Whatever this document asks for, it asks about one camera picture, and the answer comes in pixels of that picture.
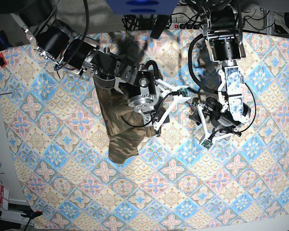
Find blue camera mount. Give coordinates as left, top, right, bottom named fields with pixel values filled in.
left=106, top=0, right=179, bottom=15

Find camouflage T-shirt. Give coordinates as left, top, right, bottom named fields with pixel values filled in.
left=93, top=31, right=161, bottom=165

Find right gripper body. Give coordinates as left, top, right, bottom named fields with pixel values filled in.
left=127, top=81, right=170, bottom=128

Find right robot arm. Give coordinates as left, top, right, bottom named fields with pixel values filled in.
left=0, top=0, right=170, bottom=130

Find white power strip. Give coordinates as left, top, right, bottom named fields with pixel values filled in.
left=169, top=23, right=202, bottom=30

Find black clamp lower left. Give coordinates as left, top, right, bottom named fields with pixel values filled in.
left=21, top=209, right=43, bottom=219

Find patterned tile tablecloth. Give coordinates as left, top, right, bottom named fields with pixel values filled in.
left=0, top=33, right=289, bottom=231

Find blue handled clamp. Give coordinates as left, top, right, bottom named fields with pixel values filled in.
left=0, top=30, right=12, bottom=50

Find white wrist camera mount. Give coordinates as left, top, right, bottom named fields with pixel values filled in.
left=192, top=99, right=240, bottom=150
left=152, top=79, right=191, bottom=136

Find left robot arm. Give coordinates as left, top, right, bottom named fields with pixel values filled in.
left=187, top=0, right=254, bottom=142

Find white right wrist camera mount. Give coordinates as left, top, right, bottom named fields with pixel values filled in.
left=152, top=79, right=191, bottom=136

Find red white paper tag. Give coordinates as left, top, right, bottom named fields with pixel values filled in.
left=0, top=180, right=11, bottom=210

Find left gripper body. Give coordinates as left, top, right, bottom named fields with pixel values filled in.
left=208, top=106, right=241, bottom=129

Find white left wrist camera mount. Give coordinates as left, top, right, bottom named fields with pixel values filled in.
left=192, top=99, right=240, bottom=150

